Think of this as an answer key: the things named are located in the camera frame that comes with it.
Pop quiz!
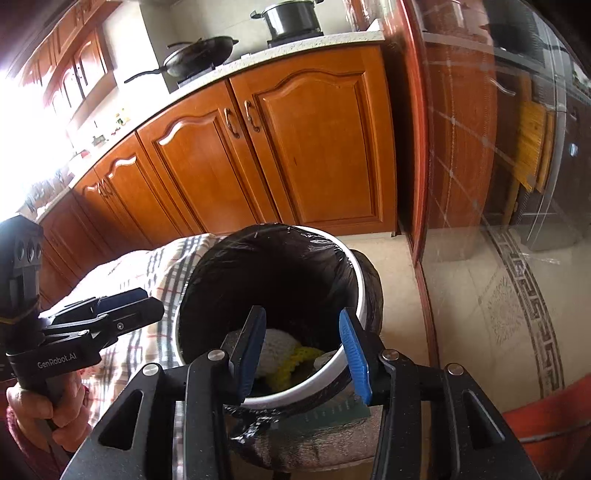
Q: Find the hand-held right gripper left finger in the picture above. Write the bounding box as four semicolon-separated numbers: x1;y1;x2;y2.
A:
60;305;269;480

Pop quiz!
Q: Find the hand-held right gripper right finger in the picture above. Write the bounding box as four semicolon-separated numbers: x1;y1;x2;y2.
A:
338;309;542;480

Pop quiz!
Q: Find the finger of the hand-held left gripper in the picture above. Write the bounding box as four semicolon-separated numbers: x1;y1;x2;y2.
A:
44;296;165;354
39;287;149;326

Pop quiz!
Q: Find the white round trash bin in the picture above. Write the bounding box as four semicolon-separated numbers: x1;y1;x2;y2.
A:
172;223;370;409

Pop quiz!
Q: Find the black plastic bin bag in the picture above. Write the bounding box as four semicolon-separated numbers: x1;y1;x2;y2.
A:
178;223;385;457

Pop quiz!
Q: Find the person's left forearm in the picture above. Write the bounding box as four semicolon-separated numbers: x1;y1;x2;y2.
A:
0;411;75;480

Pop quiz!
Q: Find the person's left hand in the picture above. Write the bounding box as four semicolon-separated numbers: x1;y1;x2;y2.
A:
6;370;93;457

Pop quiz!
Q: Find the white crumpled paper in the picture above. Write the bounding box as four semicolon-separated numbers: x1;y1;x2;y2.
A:
254;329;301;379

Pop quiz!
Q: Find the plaid checked cloth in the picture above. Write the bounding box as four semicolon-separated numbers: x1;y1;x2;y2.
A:
44;233;222;435

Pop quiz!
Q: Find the yellow crumpled wrapper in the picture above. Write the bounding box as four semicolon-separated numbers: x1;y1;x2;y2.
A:
265;344;326;393

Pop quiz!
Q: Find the green gridded mat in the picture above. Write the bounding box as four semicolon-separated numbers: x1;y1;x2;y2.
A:
295;398;371;424

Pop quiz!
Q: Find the wooden cabinet door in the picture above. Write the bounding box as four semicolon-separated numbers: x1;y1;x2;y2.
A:
94;134;205;248
137;83;280;237
39;194;117;305
230;45;399;234
71;171;154;254

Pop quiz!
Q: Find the orange plastic stool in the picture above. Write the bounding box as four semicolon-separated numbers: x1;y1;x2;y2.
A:
501;375;591;480

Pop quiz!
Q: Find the red framed glass door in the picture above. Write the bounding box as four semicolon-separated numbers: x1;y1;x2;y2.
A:
382;0;591;416

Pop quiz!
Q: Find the wooden upper cabinet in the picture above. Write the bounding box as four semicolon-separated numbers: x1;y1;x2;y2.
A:
25;0;122;114

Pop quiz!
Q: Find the black wok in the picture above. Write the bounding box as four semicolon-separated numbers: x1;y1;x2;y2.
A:
124;36;240;85

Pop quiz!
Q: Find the white stone countertop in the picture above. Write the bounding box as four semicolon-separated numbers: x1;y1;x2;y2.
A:
28;18;386;222

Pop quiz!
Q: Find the steel cooking pot with lid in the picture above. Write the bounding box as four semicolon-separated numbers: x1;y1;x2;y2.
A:
250;0;325;40

